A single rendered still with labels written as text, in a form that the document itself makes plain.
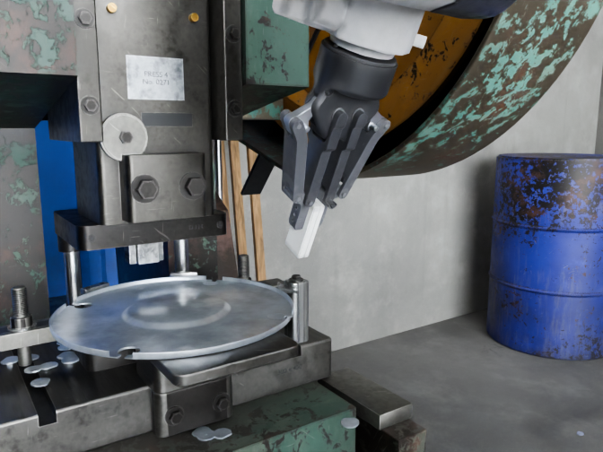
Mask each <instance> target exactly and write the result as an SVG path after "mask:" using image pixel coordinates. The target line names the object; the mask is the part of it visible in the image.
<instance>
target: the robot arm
mask: <svg viewBox="0 0 603 452"><path fill-rule="evenodd" d="M516 1H517V0H274V1H273V5H272V8H273V10H274V13H276V14H279V15H282V16H283V17H286V18H289V19H291V20H294V21H297V22H300V23H303V24H305V25H308V26H311V27H313V28H316V29H319V30H325V31H326V32H328V33H330V36H329V37H326V38H324V39H323V40H322V41H321V44H320V47H319V53H318V56H317V59H316V63H315V65H314V69H313V75H314V84H313V87H312V89H311V91H310V92H309V94H308V95H307V97H306V99H305V102H304V105H303V106H301V107H299V108H298V109H296V110H295V111H293V112H291V111H290V110H289V109H284V110H283V111H282V112H281V113H280V119H281V122H282V125H283V128H284V153H283V170H282V191H283V192H284V193H285V194H286V195H287V196H288V197H289V198H290V199H291V200H292V201H293V207H292V210H291V213H290V216H289V223H290V224H291V226H290V229H289V231H288V235H287V238H286V241H285V245H286V246H287V247H288V248H289V249H290V250H291V251H292V252H293V253H294V254H295V255H296V256H297V258H303V257H307V256H308V255H309V253H310V248H311V246H312V243H313V240H314V238H315V235H316V232H317V229H318V227H320V225H321V224H322V222H323V220H324V217H325V214H326V211H327V209H328V208H329V209H334V208H335V207H336V206H337V203H336V202H335V201H334V199H336V198H338V197H339V198H340V199H344V198H345V197H346V196H347V195H348V193H349V191H350V189H351V188H352V186H353V184H354V182H355V181H356V179H357V177H358V175H359V174H360V172H361V170H362V168H363V166H364V164H365V162H366V161H367V159H368V158H369V156H370V154H371V152H372V150H373V148H374V146H375V144H376V143H377V142H378V140H379V139H380V138H381V137H382V136H383V135H384V134H385V132H386V131H387V130H388V129H389V127H390V121H388V120H387V119H386V118H385V117H383V116H382V115H381V114H380V112H379V111H378V110H379V107H380V100H381V99H383V98H384V97H386V96H387V94H388V92H389V87H390V85H391V83H392V80H393V77H394V75H395V72H396V70H397V67H398V63H397V60H396V58H394V55H399V56H403V55H405V54H409V53H410V50H411V48H412V46H415V47H418V48H421V49H423V48H424V44H425V42H426V39H427V37H425V36H423V35H420V34H417V32H418V30H419V27H420V24H421V21H422V19H423V16H424V12H425V11H429V12H431V13H438V14H443V15H448V16H451V17H456V18H460V19H486V18H491V17H495V16H496V15H498V14H499V13H502V12H503V11H505V10H506V9H507V8H508V7H510V6H511V5H512V4H513V3H514V2H516ZM309 121H310V127H309ZM307 133H308V136H307ZM308 137H309V143H308ZM340 181H341V182H342V185H340V184H339V183H340Z"/></svg>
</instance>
